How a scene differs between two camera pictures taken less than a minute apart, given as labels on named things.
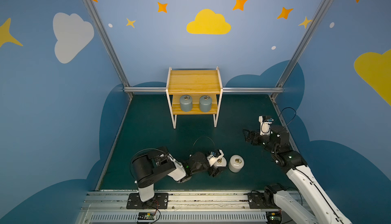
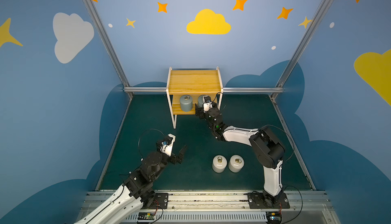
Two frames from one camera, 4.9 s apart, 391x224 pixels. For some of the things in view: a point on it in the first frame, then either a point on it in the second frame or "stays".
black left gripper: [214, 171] → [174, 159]
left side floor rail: [99, 183] stays
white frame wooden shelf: [196, 83] stays
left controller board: [146, 216] stays
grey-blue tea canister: [205, 103] stays
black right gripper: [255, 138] → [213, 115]
